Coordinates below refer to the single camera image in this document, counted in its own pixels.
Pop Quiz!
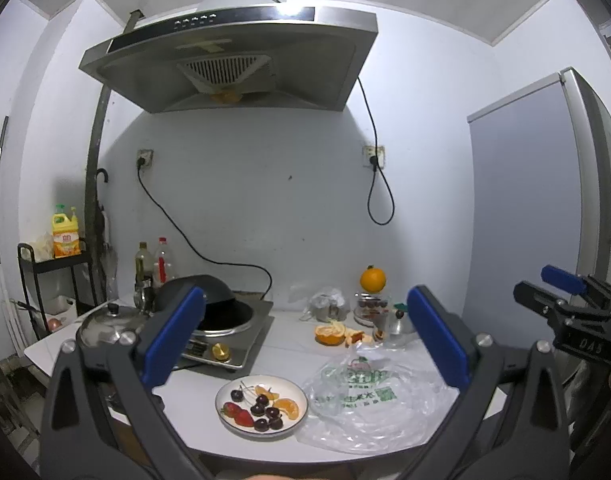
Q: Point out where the glass pot lid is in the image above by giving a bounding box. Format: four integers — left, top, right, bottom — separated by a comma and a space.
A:
77, 302, 151, 348

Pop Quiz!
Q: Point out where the dark vertical pipe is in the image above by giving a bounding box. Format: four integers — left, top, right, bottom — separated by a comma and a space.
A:
84, 9, 140, 261

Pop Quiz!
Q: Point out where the black wok with wooden handle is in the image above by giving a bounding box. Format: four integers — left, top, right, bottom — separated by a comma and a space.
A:
153, 274, 236, 313

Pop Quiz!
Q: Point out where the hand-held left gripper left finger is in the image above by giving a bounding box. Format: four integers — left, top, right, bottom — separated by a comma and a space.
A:
40, 282, 209, 480

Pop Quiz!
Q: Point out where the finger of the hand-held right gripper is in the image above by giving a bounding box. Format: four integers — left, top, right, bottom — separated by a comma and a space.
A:
542, 265, 591, 297
514, 281, 572, 317

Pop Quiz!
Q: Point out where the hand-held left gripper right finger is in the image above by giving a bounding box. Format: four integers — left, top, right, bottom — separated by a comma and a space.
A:
405, 285, 571, 480

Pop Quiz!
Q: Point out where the whole orange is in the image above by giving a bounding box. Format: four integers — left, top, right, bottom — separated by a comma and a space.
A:
360, 265, 387, 293

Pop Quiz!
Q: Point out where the yellow dish soap bottle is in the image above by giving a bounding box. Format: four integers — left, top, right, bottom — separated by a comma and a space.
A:
52, 204, 81, 259

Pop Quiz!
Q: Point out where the small clear plastic bag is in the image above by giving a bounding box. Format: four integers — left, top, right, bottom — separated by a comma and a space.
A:
290, 285, 351, 322

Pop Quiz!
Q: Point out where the grey wall rail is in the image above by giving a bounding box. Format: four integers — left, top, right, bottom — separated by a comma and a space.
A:
0, 115, 10, 266

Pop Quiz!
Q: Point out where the steel pot with wooden knob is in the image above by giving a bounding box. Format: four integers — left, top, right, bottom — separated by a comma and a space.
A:
385, 305, 421, 336

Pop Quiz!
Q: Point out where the black metal rack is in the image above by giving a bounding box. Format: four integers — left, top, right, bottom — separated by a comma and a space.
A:
17, 242, 101, 346

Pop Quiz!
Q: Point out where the steel range hood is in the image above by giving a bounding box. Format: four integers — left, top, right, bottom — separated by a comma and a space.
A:
79, 0, 379, 113

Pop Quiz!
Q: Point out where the white plastic container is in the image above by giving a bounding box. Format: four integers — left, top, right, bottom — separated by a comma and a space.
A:
42, 295, 79, 328

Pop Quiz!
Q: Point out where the black looped cable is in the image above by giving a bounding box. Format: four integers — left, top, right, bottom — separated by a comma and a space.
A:
355, 75, 395, 226

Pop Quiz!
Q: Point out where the clear printed plastic bag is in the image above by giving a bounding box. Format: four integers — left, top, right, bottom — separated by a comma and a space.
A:
296, 345, 466, 456

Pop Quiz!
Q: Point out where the black cooker power cable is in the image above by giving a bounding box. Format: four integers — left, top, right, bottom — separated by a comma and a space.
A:
137, 160, 275, 295

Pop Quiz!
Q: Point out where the red strawberry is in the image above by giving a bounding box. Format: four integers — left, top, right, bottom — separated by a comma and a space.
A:
220, 401, 255, 427

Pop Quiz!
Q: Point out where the clear bottle with red cap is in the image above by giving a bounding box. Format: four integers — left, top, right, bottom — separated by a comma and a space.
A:
153, 236, 179, 288

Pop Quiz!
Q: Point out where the half-peeled orange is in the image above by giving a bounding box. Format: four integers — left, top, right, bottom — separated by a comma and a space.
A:
314, 321, 347, 347

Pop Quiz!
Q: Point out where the silver induction cooker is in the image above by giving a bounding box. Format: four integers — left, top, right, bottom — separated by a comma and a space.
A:
173, 300, 276, 372

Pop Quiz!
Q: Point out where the black umbrella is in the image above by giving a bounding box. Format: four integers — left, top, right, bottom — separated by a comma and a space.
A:
94, 167, 117, 301

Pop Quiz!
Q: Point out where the dark oil bottle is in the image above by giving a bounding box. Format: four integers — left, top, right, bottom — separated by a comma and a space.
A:
134, 241, 155, 286

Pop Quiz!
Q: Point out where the white round plate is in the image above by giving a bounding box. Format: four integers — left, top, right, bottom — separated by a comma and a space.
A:
216, 374, 309, 436

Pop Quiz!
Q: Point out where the grey refrigerator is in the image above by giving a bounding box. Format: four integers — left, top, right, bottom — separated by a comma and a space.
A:
466, 66, 611, 381

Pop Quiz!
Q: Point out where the glass jar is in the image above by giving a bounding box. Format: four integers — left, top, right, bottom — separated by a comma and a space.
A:
354, 291, 389, 327

